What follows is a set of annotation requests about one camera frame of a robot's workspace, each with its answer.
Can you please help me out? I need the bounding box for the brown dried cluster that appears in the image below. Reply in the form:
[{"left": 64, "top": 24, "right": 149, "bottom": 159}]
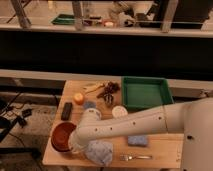
[{"left": 97, "top": 82, "right": 120, "bottom": 107}]

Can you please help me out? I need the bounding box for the blue small cup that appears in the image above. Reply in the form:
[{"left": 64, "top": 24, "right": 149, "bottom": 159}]
[{"left": 83, "top": 101, "right": 96, "bottom": 110}]

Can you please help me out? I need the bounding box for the far green tray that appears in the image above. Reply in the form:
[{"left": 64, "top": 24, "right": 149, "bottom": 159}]
[{"left": 51, "top": 14, "right": 75, "bottom": 25}]

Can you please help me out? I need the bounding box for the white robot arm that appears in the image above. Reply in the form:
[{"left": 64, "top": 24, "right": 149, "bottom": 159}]
[{"left": 68, "top": 98, "right": 213, "bottom": 171}]

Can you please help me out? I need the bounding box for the white cup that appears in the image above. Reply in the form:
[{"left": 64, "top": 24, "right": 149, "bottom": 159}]
[{"left": 112, "top": 106, "right": 128, "bottom": 118}]

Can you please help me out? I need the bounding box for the orange round fruit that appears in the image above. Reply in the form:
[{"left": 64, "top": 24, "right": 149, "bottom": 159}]
[{"left": 73, "top": 93, "right": 85, "bottom": 105}]

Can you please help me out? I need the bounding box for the grey-blue crumpled cloth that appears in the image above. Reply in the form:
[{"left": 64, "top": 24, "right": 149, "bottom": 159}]
[{"left": 85, "top": 140, "right": 113, "bottom": 166}]

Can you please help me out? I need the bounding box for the yellow banana toy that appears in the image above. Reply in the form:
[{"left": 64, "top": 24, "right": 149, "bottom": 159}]
[{"left": 83, "top": 83, "right": 104, "bottom": 93}]

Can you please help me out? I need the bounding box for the green plastic tray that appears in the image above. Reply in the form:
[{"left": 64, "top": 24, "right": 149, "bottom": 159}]
[{"left": 121, "top": 76, "right": 174, "bottom": 110}]

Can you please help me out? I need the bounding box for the silver fork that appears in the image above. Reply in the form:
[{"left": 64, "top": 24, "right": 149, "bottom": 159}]
[{"left": 120, "top": 154, "right": 153, "bottom": 161}]

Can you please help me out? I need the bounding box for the red-brown bowl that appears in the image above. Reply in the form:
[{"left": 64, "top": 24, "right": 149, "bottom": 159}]
[{"left": 51, "top": 122, "right": 76, "bottom": 152}]

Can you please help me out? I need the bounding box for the wooden table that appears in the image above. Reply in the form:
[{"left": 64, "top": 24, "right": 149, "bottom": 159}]
[{"left": 43, "top": 80, "right": 183, "bottom": 169}]

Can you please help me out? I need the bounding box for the blue sponge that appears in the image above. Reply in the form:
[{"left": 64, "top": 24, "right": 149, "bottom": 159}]
[{"left": 128, "top": 135, "right": 148, "bottom": 147}]

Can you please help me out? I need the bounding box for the far red-white object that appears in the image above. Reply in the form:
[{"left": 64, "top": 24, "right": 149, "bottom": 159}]
[{"left": 103, "top": 20, "right": 115, "bottom": 27}]

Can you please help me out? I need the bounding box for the black rectangular block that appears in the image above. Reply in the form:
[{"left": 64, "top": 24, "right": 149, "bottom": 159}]
[{"left": 61, "top": 102, "right": 73, "bottom": 121}]

